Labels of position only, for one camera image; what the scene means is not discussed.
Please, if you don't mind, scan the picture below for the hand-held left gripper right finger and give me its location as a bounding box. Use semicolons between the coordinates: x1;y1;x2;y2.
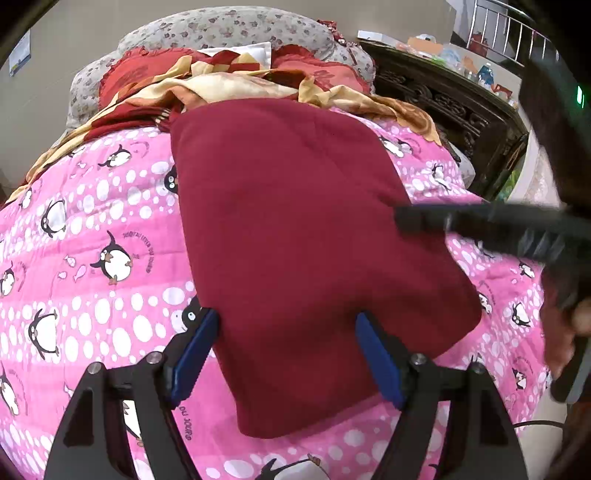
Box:
355;311;529;480

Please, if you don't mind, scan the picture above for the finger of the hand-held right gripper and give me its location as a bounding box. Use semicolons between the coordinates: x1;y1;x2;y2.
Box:
394;203;573;266

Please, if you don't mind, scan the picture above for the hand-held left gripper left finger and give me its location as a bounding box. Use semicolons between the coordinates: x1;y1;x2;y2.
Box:
44;307;219;480

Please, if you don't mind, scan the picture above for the dark red sweater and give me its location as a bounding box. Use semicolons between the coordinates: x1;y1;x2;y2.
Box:
170;98;483;439

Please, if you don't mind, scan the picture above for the person's right hand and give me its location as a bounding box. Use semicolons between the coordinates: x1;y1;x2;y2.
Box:
539;295;583;379

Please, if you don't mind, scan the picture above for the dark carved wooden headboard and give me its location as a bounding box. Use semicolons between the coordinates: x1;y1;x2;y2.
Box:
358;39;529;199

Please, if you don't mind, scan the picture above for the metal railing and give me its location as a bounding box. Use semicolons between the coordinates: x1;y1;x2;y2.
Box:
455;0;559;63

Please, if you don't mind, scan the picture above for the pink penguin print blanket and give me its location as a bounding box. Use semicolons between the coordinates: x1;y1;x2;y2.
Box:
0;113;555;480

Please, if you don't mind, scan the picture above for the orange cardboard box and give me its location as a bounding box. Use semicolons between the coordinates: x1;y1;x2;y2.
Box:
406;34;444;56

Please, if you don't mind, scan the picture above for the white box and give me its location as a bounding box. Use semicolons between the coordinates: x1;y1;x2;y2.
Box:
358;30;402;47

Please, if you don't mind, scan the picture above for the red and yellow blanket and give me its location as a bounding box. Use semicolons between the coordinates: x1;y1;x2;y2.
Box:
25;44;444;185

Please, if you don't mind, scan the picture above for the red ruffled heart cushion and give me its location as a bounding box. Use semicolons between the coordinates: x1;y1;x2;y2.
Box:
99;46;195;107

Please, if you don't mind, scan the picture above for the grey floral pillow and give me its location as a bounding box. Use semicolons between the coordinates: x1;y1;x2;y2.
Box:
67;6;377;132

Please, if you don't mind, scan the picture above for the black cable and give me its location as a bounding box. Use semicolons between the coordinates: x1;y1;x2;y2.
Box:
512;419;566;432

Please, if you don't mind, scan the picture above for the wall poster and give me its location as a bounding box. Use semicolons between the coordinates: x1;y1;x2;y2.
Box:
8;28;32;77

